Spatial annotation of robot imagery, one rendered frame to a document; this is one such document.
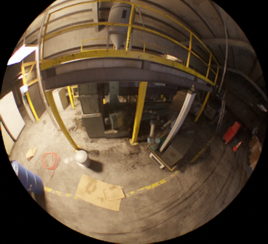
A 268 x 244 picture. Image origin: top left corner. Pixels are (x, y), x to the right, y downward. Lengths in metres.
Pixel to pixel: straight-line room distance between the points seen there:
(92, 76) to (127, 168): 1.96
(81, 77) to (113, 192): 2.17
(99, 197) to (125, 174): 0.84
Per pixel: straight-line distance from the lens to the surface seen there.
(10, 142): 5.67
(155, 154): 1.92
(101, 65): 1.63
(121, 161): 2.09
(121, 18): 2.27
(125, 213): 2.05
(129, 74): 1.28
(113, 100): 2.42
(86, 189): 2.13
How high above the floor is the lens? 1.96
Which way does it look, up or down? 33 degrees down
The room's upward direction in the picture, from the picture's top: 7 degrees clockwise
